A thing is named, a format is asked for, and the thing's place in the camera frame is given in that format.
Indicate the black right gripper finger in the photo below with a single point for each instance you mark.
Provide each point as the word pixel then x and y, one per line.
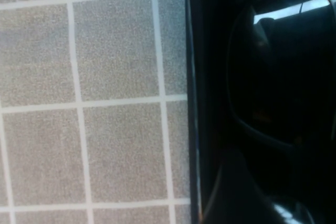
pixel 236 203

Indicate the black-framed glasses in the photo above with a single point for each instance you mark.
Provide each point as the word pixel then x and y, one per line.
pixel 275 77

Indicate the black glasses case, blue print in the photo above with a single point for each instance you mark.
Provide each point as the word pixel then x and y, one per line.
pixel 207 77

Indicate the grey white-checked tablecloth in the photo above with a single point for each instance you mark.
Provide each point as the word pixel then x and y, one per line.
pixel 92 90

